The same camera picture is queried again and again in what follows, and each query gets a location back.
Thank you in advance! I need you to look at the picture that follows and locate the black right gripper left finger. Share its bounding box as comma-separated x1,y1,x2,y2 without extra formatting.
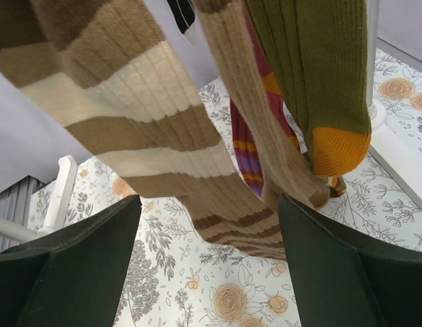
0,195,142,327

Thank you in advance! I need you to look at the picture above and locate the white drying rack stand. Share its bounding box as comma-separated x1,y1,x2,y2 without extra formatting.
0,0,422,246

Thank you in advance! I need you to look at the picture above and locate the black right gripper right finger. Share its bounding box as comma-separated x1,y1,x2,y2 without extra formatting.
278,195,422,327

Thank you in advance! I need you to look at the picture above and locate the floral patterned table mat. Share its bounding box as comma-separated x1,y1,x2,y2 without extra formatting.
25,47,422,327

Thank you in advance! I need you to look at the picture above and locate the olive green orange-toe sock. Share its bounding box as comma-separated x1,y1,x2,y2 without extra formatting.
246,1,372,177

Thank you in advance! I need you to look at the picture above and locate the brown cream striped sock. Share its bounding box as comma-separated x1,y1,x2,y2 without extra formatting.
0,1,286,260

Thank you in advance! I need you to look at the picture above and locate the purple striped sock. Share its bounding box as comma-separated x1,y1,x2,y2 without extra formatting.
229,6,302,199

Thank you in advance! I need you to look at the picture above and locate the black white striped sock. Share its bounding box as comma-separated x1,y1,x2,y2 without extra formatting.
167,0,196,45

